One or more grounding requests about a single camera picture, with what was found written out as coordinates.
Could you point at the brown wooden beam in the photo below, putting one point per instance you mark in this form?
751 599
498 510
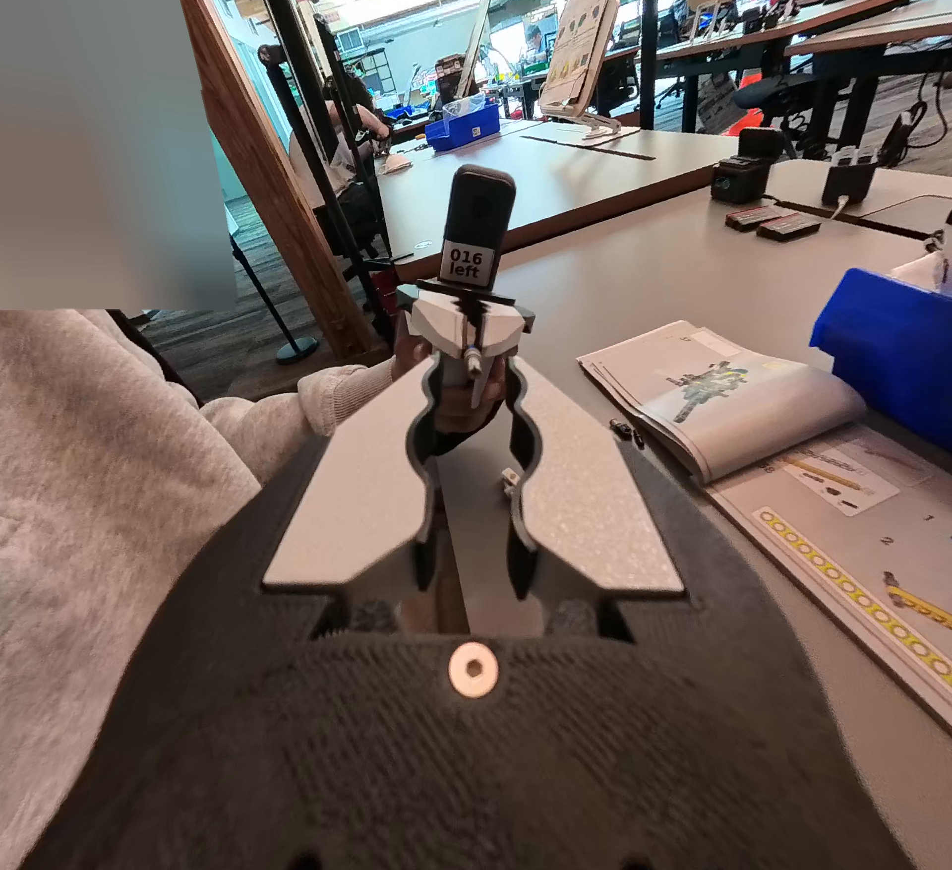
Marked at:
260 163

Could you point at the black metal pole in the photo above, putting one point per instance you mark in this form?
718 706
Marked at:
297 66
651 22

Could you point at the blue grey lego pin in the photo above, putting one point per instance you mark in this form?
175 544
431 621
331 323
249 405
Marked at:
468 358

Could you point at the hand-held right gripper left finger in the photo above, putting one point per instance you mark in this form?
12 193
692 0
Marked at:
357 505

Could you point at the black charging dock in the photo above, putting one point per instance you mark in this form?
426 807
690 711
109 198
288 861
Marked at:
851 182

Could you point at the black stanchion post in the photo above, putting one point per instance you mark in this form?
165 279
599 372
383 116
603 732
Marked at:
296 349

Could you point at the person's left forearm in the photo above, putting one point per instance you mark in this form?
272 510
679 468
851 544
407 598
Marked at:
327 401

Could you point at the white crumpled bag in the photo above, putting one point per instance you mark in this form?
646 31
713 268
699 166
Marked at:
926 271

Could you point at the open lego instruction booklet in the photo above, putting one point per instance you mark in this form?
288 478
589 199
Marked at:
744 401

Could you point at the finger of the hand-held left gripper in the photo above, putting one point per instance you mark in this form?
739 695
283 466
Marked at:
502 330
439 319

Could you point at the black lego pin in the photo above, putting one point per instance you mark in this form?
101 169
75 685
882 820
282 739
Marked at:
626 432

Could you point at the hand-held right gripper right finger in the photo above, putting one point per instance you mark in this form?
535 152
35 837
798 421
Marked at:
587 505

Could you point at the thin wooden stand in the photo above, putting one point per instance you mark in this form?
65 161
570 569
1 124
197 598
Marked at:
476 44

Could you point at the black battery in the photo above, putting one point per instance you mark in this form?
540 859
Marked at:
788 226
751 218

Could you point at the large blue plastic bin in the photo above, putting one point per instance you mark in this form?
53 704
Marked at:
892 349

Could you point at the wooden poster stand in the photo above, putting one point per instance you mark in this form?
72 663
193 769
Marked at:
587 29

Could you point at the person's grey sweater torso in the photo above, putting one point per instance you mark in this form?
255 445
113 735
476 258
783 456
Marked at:
97 513

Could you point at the blue bin with clear bag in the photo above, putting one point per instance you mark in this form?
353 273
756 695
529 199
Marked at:
465 130

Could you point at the beige pouch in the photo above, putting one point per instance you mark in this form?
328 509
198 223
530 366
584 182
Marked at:
394 165

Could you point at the white lego piece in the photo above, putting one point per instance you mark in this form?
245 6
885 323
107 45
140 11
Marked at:
510 483

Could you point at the black-legged desk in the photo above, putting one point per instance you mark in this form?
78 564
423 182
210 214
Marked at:
855 18

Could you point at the black charging case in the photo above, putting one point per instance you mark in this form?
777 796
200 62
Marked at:
744 174

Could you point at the person's left hand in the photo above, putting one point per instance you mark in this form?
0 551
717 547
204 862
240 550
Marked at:
416 356

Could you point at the black office chair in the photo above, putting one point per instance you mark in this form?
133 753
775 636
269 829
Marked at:
777 96

